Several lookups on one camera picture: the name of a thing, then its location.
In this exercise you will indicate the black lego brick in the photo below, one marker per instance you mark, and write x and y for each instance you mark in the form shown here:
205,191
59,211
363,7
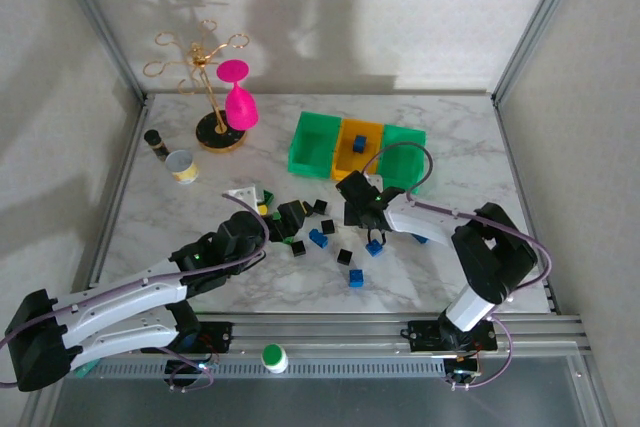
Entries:
327,227
298,248
345,257
320,206
308,208

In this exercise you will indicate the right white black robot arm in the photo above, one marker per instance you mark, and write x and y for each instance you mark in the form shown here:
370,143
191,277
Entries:
495,257

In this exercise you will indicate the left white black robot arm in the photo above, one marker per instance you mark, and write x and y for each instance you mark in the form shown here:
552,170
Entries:
125,299

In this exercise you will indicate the green lego brick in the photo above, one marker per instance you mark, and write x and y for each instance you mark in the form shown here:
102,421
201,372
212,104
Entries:
286,238
274,217
268,195

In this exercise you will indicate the green plastic bin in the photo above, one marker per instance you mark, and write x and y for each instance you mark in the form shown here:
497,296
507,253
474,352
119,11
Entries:
405,157
310,147

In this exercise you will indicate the yellow plastic bin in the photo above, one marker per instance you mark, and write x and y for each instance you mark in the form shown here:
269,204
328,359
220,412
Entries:
350,131

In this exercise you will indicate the silver yellow can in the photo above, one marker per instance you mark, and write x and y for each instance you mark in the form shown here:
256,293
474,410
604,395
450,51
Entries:
182,169

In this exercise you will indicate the pink plastic wine glass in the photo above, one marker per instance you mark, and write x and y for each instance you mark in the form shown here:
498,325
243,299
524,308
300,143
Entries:
240,107

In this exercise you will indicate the small black bottle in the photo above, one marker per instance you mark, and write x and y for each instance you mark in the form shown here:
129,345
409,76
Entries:
156,144

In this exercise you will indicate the white bottle green cap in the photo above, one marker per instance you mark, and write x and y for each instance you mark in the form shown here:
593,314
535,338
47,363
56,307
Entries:
274,358

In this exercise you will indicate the small controller board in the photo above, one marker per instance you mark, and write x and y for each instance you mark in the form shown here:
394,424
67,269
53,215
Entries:
200,366
462,374

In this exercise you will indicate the green circuit board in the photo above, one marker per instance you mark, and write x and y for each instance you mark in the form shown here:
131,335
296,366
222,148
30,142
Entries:
86,370

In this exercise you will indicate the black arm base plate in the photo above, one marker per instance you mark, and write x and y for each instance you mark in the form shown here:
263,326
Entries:
422,337
220,334

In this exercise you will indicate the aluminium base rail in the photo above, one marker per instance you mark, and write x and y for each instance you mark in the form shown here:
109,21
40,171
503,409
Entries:
325,334

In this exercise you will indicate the aluminium side rail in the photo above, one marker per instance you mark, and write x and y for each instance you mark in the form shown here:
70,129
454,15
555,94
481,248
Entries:
116,197
524,197

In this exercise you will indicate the aluminium frame post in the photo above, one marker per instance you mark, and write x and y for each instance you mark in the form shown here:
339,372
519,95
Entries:
100,22
537,22

